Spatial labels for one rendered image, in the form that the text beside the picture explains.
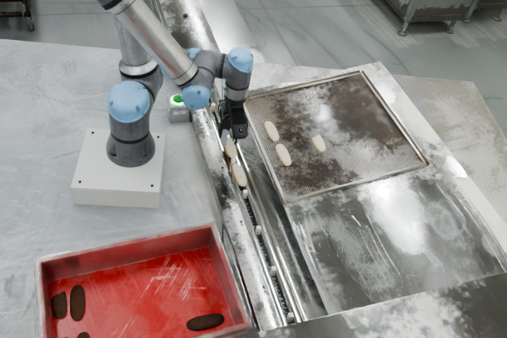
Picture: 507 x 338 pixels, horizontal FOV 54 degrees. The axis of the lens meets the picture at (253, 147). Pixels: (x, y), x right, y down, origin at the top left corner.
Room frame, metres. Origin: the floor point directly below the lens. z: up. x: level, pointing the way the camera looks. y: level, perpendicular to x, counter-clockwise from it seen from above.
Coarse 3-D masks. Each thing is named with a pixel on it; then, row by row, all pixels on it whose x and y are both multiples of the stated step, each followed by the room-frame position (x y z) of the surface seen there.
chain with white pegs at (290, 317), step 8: (216, 120) 1.33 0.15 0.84; (232, 160) 1.12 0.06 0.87; (248, 208) 0.97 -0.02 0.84; (256, 224) 0.91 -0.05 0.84; (256, 232) 0.87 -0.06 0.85; (264, 248) 0.83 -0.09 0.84; (264, 256) 0.80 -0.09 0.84; (272, 272) 0.74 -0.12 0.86; (272, 280) 0.73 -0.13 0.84; (280, 296) 0.69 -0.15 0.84; (288, 312) 0.64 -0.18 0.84; (288, 320) 0.62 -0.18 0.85
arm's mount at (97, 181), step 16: (96, 128) 1.12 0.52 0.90; (96, 144) 1.05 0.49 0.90; (160, 144) 1.10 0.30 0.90; (80, 160) 0.97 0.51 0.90; (96, 160) 0.98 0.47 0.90; (160, 160) 1.03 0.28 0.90; (80, 176) 0.91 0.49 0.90; (96, 176) 0.92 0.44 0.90; (112, 176) 0.93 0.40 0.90; (128, 176) 0.95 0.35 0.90; (144, 176) 0.96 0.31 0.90; (160, 176) 0.97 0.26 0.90; (80, 192) 0.87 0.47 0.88; (96, 192) 0.88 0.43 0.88; (112, 192) 0.88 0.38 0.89; (128, 192) 0.89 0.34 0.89; (144, 192) 0.90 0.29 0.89; (160, 192) 0.95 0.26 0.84
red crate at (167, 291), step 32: (192, 256) 0.77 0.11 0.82; (64, 288) 0.59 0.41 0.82; (96, 288) 0.61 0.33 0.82; (128, 288) 0.63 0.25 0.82; (160, 288) 0.65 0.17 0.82; (192, 288) 0.67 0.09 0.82; (64, 320) 0.51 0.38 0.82; (96, 320) 0.53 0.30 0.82; (128, 320) 0.55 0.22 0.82; (160, 320) 0.56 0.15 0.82; (224, 320) 0.60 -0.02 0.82
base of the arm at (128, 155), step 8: (112, 136) 1.01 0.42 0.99; (144, 136) 1.03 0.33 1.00; (112, 144) 1.00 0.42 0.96; (120, 144) 1.00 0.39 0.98; (128, 144) 1.00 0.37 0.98; (136, 144) 1.01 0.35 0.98; (144, 144) 1.03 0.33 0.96; (152, 144) 1.06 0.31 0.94; (112, 152) 1.00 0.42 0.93; (120, 152) 0.99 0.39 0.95; (128, 152) 0.99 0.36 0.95; (136, 152) 1.00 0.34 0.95; (144, 152) 1.03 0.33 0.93; (152, 152) 1.04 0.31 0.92; (112, 160) 0.99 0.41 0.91; (120, 160) 0.98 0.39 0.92; (128, 160) 0.98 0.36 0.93; (136, 160) 0.99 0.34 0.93; (144, 160) 1.01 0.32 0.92
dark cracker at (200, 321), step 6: (192, 318) 0.58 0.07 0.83; (198, 318) 0.58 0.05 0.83; (204, 318) 0.59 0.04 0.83; (210, 318) 0.59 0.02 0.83; (216, 318) 0.59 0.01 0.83; (222, 318) 0.60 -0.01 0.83; (186, 324) 0.56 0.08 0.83; (192, 324) 0.56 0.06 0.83; (198, 324) 0.57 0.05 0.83; (204, 324) 0.57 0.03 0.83; (210, 324) 0.57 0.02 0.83; (216, 324) 0.58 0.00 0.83
